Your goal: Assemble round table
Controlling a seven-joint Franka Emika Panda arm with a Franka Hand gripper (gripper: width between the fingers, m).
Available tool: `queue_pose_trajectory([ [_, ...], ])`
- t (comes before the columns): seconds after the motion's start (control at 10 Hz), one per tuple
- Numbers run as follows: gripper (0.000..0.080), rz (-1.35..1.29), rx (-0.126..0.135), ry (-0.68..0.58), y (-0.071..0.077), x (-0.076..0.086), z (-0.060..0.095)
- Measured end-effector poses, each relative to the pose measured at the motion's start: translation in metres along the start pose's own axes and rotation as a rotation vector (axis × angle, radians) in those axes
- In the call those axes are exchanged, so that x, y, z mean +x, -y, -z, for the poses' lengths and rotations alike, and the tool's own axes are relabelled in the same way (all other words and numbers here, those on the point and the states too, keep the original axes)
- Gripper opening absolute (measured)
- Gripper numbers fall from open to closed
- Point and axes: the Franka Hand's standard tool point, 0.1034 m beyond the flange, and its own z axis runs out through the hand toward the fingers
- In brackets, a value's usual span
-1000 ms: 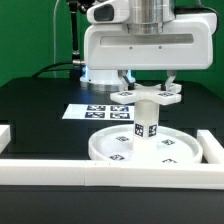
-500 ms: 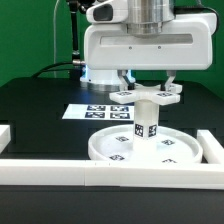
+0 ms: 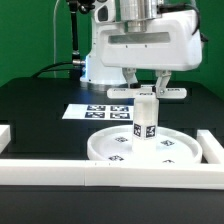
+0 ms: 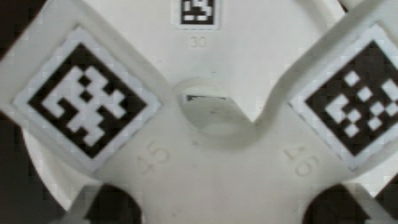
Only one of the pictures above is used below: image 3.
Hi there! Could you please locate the white sheet with markers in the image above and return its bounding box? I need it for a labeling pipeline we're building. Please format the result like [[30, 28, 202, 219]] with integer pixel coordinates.
[[63, 104, 133, 121]]

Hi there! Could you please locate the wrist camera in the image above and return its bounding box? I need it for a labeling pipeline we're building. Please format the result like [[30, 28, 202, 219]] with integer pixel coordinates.
[[93, 0, 118, 23]]

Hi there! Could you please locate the white U-shaped fence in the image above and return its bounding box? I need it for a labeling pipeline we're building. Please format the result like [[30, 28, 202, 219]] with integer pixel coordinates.
[[0, 125, 224, 190]]

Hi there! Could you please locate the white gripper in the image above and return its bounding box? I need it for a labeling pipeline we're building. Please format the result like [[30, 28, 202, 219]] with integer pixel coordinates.
[[97, 10, 202, 98]]

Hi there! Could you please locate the black camera stand pole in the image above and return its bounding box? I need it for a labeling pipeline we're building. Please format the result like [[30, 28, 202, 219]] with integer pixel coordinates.
[[66, 0, 95, 80]]

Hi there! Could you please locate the white cable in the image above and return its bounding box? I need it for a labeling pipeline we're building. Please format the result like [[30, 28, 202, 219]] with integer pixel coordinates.
[[52, 0, 63, 79]]

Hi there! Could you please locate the white round table top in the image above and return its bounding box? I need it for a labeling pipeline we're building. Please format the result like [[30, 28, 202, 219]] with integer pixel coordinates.
[[87, 125, 202, 164]]

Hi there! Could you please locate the white cross-shaped table base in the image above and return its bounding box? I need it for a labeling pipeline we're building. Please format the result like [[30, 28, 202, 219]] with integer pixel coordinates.
[[107, 85, 187, 99]]

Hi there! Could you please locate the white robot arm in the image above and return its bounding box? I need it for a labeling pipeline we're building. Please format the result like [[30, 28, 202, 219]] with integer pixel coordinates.
[[80, 0, 202, 98]]

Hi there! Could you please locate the black cable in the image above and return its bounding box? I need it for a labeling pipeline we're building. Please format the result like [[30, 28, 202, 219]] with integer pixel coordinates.
[[31, 61, 83, 78]]

